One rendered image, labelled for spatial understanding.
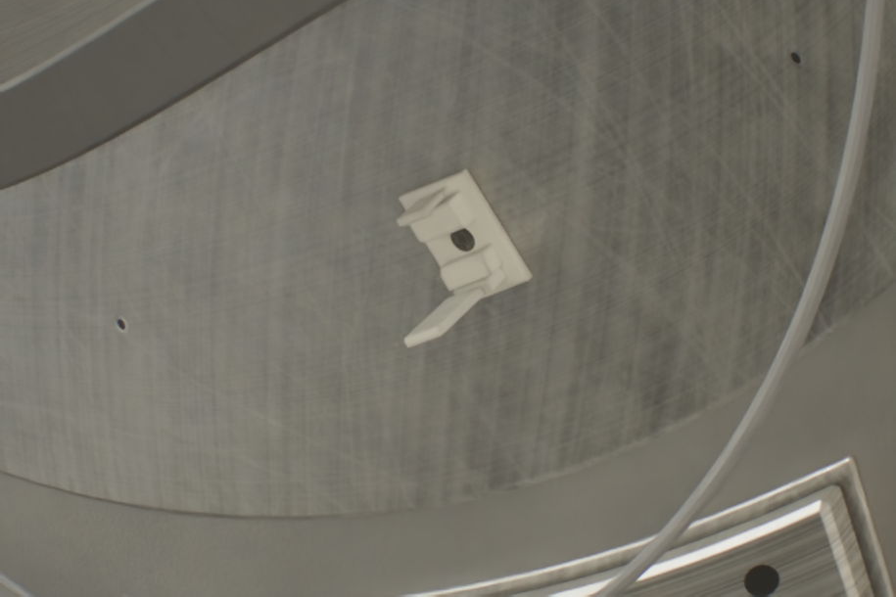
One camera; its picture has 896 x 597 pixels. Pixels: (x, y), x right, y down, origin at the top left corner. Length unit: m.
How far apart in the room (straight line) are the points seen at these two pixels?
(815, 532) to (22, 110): 0.20
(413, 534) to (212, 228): 0.07
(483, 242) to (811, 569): 0.10
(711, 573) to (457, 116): 0.10
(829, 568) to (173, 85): 0.17
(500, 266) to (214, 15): 0.09
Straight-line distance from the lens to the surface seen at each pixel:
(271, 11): 0.90
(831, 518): 0.95
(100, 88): 0.94
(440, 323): 0.95
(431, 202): 0.96
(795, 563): 0.96
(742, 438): 0.92
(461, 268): 0.96
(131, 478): 1.06
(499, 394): 0.98
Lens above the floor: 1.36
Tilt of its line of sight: 36 degrees down
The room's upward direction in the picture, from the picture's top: 5 degrees clockwise
